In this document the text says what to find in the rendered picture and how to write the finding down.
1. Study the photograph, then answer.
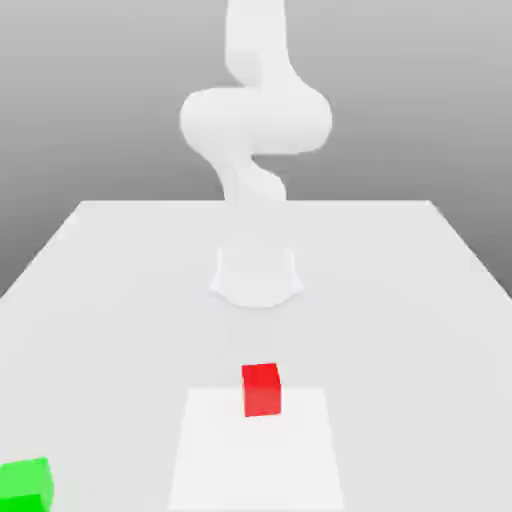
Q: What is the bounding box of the small red cube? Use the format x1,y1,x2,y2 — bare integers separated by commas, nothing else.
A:
240,362,283,418

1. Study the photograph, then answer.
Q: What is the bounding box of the small green cube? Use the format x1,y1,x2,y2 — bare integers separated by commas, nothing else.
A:
0,456,55,512

